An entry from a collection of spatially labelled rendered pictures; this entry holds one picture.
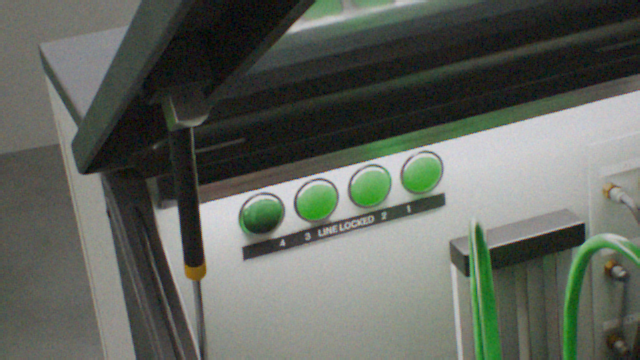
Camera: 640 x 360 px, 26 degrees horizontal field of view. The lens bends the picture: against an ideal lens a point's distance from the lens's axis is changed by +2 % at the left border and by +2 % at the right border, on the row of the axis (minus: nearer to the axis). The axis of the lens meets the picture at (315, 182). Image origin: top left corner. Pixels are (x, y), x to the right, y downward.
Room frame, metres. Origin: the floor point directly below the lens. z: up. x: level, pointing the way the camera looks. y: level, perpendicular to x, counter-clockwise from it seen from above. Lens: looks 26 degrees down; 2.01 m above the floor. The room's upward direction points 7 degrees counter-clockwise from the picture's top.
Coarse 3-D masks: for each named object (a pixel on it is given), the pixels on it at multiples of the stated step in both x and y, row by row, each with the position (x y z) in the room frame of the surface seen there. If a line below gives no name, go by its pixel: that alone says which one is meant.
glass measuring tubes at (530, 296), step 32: (512, 224) 1.31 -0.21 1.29; (544, 224) 1.30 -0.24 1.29; (576, 224) 1.30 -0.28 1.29; (512, 256) 1.27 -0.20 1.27; (544, 256) 1.32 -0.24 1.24; (512, 288) 1.28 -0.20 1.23; (544, 288) 1.31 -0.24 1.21; (512, 320) 1.28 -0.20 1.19; (544, 320) 1.29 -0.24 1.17; (512, 352) 1.28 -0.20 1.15; (544, 352) 1.29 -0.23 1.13
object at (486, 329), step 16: (480, 224) 1.08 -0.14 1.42; (480, 240) 1.05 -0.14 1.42; (480, 256) 1.02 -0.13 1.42; (480, 272) 1.00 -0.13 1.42; (480, 288) 0.99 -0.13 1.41; (480, 304) 0.97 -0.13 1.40; (480, 320) 1.21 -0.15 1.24; (496, 320) 0.96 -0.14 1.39; (480, 336) 1.21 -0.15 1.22; (496, 336) 0.94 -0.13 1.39; (480, 352) 1.21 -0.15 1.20; (496, 352) 0.93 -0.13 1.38
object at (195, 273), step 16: (176, 144) 0.92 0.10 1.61; (192, 144) 0.92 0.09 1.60; (176, 160) 0.92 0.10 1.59; (192, 160) 0.93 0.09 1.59; (176, 176) 0.93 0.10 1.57; (192, 176) 0.93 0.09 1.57; (176, 192) 0.95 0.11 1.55; (192, 192) 0.94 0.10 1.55; (192, 208) 0.95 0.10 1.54; (192, 224) 0.96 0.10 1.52; (192, 240) 0.97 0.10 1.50; (192, 256) 0.97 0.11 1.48; (192, 272) 0.98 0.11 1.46
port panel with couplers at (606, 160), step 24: (600, 144) 1.35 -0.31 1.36; (624, 144) 1.36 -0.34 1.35; (600, 168) 1.35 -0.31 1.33; (624, 168) 1.35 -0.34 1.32; (600, 192) 1.35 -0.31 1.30; (624, 192) 1.33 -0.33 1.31; (600, 216) 1.35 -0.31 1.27; (624, 216) 1.36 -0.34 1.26; (600, 264) 1.35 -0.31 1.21; (624, 264) 1.35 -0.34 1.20; (600, 288) 1.35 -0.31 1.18; (624, 288) 1.35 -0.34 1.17; (600, 312) 1.35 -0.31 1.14; (624, 312) 1.35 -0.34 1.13; (600, 336) 1.35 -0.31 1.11; (624, 336) 1.35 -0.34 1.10
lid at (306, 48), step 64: (192, 0) 0.64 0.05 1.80; (256, 0) 0.78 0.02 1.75; (320, 0) 0.80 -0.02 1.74; (384, 0) 0.86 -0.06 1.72; (448, 0) 0.93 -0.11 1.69; (512, 0) 1.01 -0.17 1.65; (576, 0) 1.11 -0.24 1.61; (128, 64) 0.83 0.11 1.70; (192, 64) 0.87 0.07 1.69; (256, 64) 0.96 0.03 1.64; (320, 64) 1.05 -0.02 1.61; (384, 64) 1.14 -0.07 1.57; (448, 64) 1.15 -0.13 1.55; (512, 64) 1.29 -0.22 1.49; (128, 128) 1.15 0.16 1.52; (192, 128) 1.08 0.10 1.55; (256, 128) 1.22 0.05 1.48
